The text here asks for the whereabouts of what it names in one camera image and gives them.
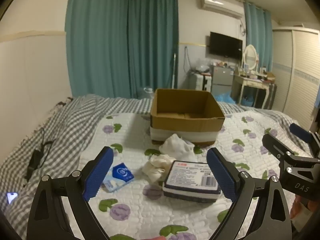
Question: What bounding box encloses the black charger cable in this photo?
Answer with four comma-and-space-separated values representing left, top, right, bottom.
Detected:
23, 127, 56, 182

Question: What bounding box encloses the white dressing table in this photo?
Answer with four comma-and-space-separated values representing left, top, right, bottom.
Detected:
233, 75, 271, 109

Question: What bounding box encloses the white floor mop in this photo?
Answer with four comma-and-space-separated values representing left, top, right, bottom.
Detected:
171, 52, 178, 89

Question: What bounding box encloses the white sock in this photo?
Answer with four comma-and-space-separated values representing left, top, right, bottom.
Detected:
159, 134, 197, 162

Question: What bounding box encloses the teal curtain left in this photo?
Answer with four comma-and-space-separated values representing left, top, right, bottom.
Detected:
65, 0, 179, 98

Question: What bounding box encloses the brown cardboard box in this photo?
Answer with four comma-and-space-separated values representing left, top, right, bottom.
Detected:
150, 89, 225, 146

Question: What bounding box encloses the blue tissue pack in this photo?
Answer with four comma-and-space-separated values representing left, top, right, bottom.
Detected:
103, 163, 135, 193

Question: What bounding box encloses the phone with lit screen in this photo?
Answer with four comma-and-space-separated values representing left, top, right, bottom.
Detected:
7, 192, 18, 204

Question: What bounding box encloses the silver mini fridge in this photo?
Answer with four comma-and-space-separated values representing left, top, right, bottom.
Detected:
211, 66, 234, 96

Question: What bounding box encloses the cream lace cloth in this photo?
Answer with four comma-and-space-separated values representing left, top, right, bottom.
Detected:
142, 154, 176, 183

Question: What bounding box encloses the floral white quilt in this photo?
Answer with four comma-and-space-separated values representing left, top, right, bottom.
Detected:
62, 110, 313, 240

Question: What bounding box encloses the black white packaged box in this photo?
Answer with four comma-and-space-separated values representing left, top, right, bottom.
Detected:
162, 160, 222, 203

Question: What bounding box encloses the black wall television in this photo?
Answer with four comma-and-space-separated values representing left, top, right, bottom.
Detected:
209, 32, 242, 60

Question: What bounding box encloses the white louvred wardrobe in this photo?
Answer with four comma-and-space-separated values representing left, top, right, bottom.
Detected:
272, 27, 319, 129

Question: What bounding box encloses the teal curtain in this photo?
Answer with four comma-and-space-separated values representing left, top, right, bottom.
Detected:
244, 2, 273, 72
65, 0, 179, 98

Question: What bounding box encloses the right hand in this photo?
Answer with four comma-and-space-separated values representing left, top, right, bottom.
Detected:
290, 195, 318, 219

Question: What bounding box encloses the grey checked bed sheet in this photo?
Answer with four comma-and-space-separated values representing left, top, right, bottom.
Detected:
0, 93, 311, 240

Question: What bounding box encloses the white suitcase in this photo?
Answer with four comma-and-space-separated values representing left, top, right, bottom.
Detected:
189, 73, 212, 92

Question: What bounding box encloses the white air conditioner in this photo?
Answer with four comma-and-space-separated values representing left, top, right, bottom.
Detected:
200, 0, 245, 19

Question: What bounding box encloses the blue plastic bag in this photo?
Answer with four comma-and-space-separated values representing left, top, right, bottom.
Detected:
214, 92, 236, 104

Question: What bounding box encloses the clear water jug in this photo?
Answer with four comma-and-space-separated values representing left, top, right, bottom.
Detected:
142, 87, 154, 99

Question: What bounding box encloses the teal curtain right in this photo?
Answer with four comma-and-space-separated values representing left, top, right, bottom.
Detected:
244, 2, 273, 72

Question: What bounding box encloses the white oval vanity mirror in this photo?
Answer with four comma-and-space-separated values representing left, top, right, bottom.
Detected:
242, 44, 259, 72

